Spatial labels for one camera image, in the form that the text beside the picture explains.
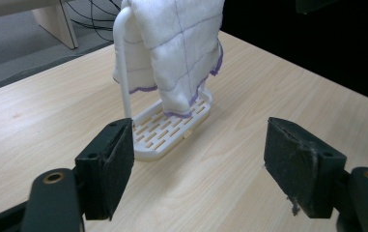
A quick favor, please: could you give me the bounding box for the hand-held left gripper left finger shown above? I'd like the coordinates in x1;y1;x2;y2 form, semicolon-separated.
74;117;135;222

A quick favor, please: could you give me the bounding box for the bundle of black cables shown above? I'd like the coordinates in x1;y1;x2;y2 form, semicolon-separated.
65;0;123;43

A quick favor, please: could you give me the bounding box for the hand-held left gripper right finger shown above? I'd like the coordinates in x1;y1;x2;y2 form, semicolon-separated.
263;116;348;219

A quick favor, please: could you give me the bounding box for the white cloth with purple edge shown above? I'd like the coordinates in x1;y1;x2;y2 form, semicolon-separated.
112;0;226;120

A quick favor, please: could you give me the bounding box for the beige desk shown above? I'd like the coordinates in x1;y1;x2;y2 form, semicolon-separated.
0;0;80;50

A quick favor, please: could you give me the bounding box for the white plastic towel rack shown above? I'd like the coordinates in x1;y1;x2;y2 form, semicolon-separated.
112;5;213;162

